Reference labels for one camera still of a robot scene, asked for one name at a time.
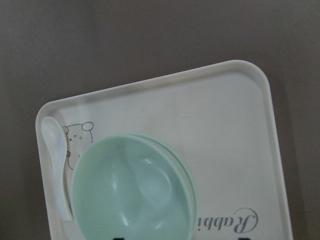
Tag white ceramic spoon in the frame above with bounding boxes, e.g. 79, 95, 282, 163
40, 116, 73, 222

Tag green bowl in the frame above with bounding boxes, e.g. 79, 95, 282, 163
71, 134, 191, 240
124, 133, 199, 240

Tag white rabbit tray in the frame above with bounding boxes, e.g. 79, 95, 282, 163
35, 60, 293, 240

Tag green bowl on tray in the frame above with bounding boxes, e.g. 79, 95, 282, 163
124, 133, 199, 240

